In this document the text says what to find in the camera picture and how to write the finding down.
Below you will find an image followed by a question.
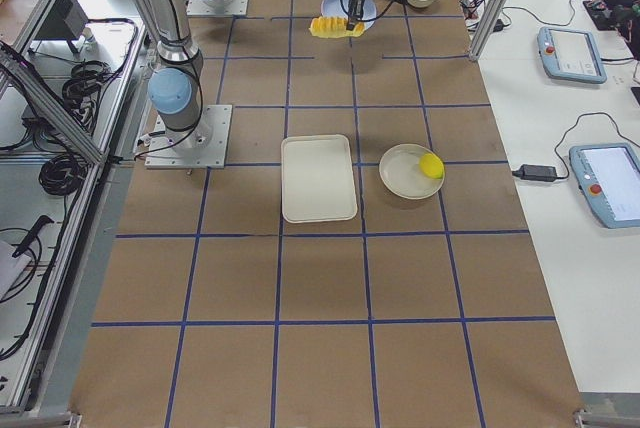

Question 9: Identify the striped orange bread loaf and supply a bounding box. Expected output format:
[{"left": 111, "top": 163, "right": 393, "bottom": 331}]
[{"left": 309, "top": 16, "right": 366, "bottom": 39}]

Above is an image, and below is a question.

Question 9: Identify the light blue plate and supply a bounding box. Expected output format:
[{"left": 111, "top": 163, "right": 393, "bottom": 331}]
[{"left": 321, "top": 0, "right": 378, "bottom": 29}]

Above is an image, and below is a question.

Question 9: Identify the cream round plate with lemon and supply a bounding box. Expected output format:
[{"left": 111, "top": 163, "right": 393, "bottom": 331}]
[{"left": 379, "top": 143, "right": 445, "bottom": 200}]

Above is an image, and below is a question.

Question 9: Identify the cream rectangular tray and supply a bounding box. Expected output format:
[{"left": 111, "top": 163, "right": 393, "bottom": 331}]
[{"left": 281, "top": 134, "right": 358, "bottom": 224}]

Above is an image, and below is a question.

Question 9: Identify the yellow lemon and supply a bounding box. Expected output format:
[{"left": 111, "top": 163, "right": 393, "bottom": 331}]
[{"left": 419, "top": 152, "right": 445, "bottom": 179}]

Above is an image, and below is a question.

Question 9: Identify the blue teach pendant far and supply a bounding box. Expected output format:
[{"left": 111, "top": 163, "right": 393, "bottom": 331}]
[{"left": 536, "top": 26, "right": 607, "bottom": 84}]

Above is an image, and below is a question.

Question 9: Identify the blue teach pendant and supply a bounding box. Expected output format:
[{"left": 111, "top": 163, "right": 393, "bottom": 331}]
[
  {"left": 569, "top": 143, "right": 640, "bottom": 229},
  {"left": 536, "top": 26, "right": 607, "bottom": 84}
]

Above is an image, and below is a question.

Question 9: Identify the black power adapter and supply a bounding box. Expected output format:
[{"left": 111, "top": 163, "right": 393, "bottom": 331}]
[{"left": 512, "top": 164, "right": 558, "bottom": 182}]

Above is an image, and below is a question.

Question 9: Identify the blue teach pendant near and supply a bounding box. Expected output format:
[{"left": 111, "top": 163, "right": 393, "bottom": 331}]
[{"left": 569, "top": 143, "right": 640, "bottom": 229}]

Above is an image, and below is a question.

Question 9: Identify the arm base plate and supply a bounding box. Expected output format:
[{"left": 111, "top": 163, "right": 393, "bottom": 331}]
[
  {"left": 144, "top": 105, "right": 233, "bottom": 169},
  {"left": 186, "top": 0, "right": 248, "bottom": 18}
]

